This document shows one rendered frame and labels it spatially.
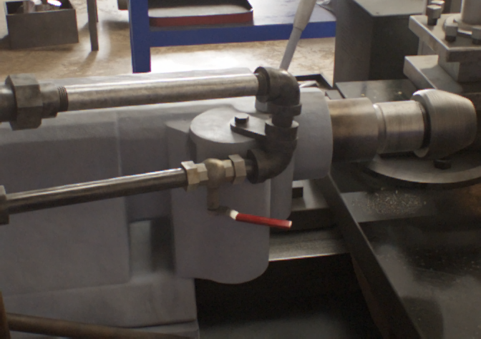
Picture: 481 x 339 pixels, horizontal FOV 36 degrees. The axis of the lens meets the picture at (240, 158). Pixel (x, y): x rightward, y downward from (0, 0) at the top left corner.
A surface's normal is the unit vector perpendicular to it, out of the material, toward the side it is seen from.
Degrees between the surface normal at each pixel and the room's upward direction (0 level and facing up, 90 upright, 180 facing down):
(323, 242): 0
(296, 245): 0
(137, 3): 90
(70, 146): 82
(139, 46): 90
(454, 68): 90
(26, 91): 56
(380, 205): 0
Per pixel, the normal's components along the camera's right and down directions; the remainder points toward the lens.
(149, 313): 0.15, -0.02
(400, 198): 0.00, -0.88
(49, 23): 0.32, 0.44
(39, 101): 0.46, -0.17
